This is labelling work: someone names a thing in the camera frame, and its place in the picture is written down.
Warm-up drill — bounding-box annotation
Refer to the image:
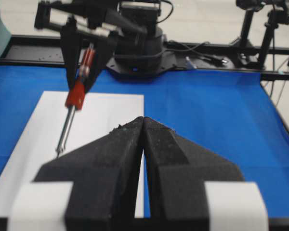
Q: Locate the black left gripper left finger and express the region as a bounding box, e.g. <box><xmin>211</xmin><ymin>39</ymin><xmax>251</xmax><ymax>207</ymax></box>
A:
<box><xmin>34</xmin><ymin>116</ymin><xmax>144</xmax><ymax>231</ymax></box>

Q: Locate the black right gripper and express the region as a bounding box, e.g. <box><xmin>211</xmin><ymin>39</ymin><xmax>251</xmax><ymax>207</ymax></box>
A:
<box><xmin>34</xmin><ymin>0</ymin><xmax>147</xmax><ymax>93</ymax></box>

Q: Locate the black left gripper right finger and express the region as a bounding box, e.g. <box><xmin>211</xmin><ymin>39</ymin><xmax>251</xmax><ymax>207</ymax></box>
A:
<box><xmin>143</xmin><ymin>117</ymin><xmax>244</xmax><ymax>231</ymax></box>

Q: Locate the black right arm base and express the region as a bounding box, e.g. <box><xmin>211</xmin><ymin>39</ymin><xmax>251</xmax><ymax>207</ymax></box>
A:
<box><xmin>105</xmin><ymin>0</ymin><xmax>198</xmax><ymax>77</ymax></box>

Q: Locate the white foam board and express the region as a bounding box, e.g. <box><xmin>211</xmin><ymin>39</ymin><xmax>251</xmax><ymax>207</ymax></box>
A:
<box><xmin>0</xmin><ymin>91</ymin><xmax>144</xmax><ymax>217</ymax></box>

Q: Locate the blue table mat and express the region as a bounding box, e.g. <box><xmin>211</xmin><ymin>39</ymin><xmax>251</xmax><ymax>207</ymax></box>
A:
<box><xmin>0</xmin><ymin>66</ymin><xmax>289</xmax><ymax>218</ymax></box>

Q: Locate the black table frame rail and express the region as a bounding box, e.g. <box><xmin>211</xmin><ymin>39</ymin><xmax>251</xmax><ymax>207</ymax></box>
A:
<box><xmin>0</xmin><ymin>35</ymin><xmax>289</xmax><ymax>81</ymax></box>

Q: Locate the black cable on rail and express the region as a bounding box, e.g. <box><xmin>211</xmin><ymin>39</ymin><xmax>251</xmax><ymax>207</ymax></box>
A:
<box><xmin>163</xmin><ymin>40</ymin><xmax>228</xmax><ymax>65</ymax></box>

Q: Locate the black camera tripod stand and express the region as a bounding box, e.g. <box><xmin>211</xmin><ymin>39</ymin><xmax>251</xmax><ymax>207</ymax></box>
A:
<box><xmin>230</xmin><ymin>0</ymin><xmax>265</xmax><ymax>69</ymax></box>

